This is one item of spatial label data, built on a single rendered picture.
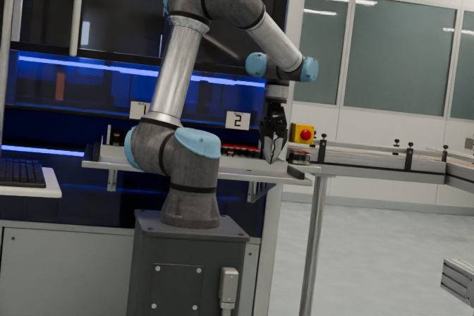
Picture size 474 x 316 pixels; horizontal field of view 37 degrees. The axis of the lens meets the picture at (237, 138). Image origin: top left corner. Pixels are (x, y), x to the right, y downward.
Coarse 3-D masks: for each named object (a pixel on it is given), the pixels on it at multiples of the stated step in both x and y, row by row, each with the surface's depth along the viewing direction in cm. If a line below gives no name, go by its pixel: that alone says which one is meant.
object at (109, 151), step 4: (104, 148) 218; (108, 148) 218; (112, 148) 218; (116, 148) 218; (120, 148) 219; (100, 152) 218; (104, 152) 218; (108, 152) 218; (112, 152) 218; (116, 152) 219; (120, 152) 219; (124, 152) 219; (100, 156) 218; (104, 156) 218; (108, 156) 218; (112, 156) 218; (116, 156) 219; (120, 156) 219; (124, 156) 219
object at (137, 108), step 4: (132, 104) 244; (136, 104) 244; (140, 104) 244; (144, 104) 244; (148, 104) 245; (132, 108) 244; (136, 108) 244; (140, 108) 244; (144, 108) 245; (148, 108) 245; (132, 112) 244; (136, 112) 244; (140, 112) 244; (132, 116) 244; (136, 116) 244; (140, 116) 245
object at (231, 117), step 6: (228, 114) 250; (234, 114) 250; (240, 114) 251; (246, 114) 251; (228, 120) 250; (234, 120) 251; (246, 120) 251; (228, 126) 250; (234, 126) 251; (240, 126) 251; (246, 126) 252
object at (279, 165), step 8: (224, 160) 225; (232, 160) 225; (240, 160) 226; (248, 160) 226; (256, 160) 227; (264, 160) 227; (280, 160) 237; (240, 168) 226; (248, 168) 227; (256, 168) 227; (264, 168) 228; (272, 168) 228; (280, 168) 229
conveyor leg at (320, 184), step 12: (324, 180) 274; (324, 192) 275; (312, 204) 276; (312, 216) 276; (312, 228) 276; (312, 240) 276; (312, 252) 276; (312, 264) 277; (312, 276) 277; (312, 288) 278; (300, 300) 279; (312, 300) 279; (300, 312) 279
